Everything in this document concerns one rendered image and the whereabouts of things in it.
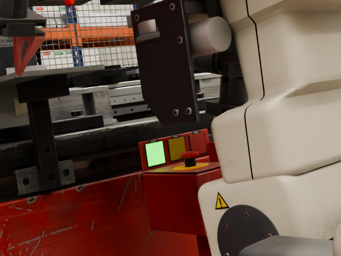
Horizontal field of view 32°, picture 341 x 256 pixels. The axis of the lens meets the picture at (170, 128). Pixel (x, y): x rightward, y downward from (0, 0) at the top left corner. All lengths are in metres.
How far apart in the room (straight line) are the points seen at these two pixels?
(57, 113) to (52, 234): 0.29
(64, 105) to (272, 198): 0.75
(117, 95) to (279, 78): 1.07
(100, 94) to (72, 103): 0.08
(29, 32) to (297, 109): 0.42
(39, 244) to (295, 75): 0.68
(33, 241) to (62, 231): 0.07
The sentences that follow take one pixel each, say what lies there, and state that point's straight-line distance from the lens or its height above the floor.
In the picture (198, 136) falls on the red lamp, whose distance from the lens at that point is 1.29.
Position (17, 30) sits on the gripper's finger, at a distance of 0.90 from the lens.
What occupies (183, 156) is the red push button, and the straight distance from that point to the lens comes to 1.14.
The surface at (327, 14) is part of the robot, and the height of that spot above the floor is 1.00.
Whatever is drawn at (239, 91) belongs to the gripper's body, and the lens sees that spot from 1.15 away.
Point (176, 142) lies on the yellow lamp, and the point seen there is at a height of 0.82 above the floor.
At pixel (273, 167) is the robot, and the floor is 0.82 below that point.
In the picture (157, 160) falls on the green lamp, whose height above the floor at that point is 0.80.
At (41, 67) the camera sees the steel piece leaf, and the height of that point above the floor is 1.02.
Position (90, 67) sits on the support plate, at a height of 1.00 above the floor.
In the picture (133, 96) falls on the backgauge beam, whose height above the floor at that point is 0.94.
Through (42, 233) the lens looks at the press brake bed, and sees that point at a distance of 1.21.
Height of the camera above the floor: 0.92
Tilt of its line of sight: 3 degrees down
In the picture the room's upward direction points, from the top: 8 degrees counter-clockwise
